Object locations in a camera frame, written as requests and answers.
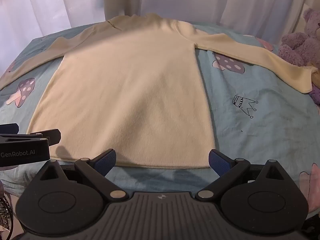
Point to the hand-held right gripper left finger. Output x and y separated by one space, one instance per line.
107 160

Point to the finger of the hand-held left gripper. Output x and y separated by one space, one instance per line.
51 136

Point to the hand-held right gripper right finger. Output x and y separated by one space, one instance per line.
220 163

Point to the cream knit sweater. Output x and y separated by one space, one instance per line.
130 92

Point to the teal printed bed sheet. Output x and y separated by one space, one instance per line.
250 130

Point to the white sheer curtain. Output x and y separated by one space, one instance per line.
62 0

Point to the purple plush bear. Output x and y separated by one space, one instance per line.
297 45

